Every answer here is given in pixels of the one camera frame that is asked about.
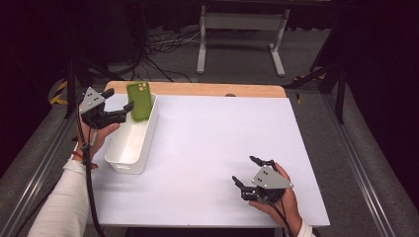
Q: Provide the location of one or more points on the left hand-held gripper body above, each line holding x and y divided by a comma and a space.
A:
91, 100

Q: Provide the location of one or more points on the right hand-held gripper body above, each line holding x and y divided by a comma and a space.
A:
269, 180

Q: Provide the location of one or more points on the green phone case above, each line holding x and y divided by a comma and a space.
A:
140, 102

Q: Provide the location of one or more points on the white plastic storage bin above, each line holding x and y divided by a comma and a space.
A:
130, 144

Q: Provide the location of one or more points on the person's right hand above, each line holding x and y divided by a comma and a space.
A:
290, 207

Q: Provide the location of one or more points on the person's left hand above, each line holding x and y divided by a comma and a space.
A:
97, 138

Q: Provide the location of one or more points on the black tripod stand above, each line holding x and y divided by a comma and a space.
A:
70, 82
340, 95

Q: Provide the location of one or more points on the white table board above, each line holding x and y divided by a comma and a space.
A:
204, 148

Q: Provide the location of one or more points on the wooden table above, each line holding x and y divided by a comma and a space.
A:
197, 89

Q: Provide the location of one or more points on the grey metal floor stand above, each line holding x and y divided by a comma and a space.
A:
243, 21

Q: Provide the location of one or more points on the aluminium floor rail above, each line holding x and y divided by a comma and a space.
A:
29, 181
359, 164

